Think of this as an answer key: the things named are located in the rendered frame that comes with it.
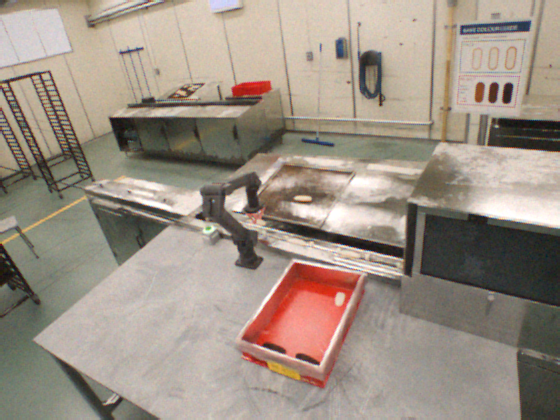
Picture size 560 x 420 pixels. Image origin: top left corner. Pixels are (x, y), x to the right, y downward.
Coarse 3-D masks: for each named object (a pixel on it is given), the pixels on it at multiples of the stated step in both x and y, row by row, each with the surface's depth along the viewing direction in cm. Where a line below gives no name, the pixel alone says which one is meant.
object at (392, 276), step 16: (128, 208) 235; (176, 224) 209; (192, 224) 199; (208, 224) 196; (272, 240) 173; (288, 256) 166; (304, 256) 160; (320, 256) 156; (336, 256) 154; (368, 272) 143; (384, 272) 140; (400, 272) 139
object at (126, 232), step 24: (168, 192) 255; (192, 192) 248; (96, 216) 276; (120, 216) 250; (144, 216) 227; (120, 240) 272; (144, 240) 246; (120, 264) 300; (528, 360) 105; (552, 360) 99; (528, 384) 109; (552, 384) 104; (528, 408) 114; (552, 408) 109
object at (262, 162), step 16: (256, 160) 281; (272, 160) 276; (352, 160) 253; (368, 160) 249; (384, 160) 245; (400, 160) 241; (240, 192) 235; (272, 224) 194; (336, 240) 172; (352, 240) 170; (400, 256) 154
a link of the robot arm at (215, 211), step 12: (204, 192) 129; (216, 192) 128; (204, 204) 129; (216, 204) 128; (204, 216) 130; (216, 216) 128; (228, 216) 138; (228, 228) 142; (240, 228) 150; (252, 240) 158
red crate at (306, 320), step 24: (312, 288) 145; (336, 288) 142; (288, 312) 135; (312, 312) 133; (336, 312) 131; (264, 336) 126; (288, 336) 125; (312, 336) 123; (264, 360) 112; (312, 384) 106
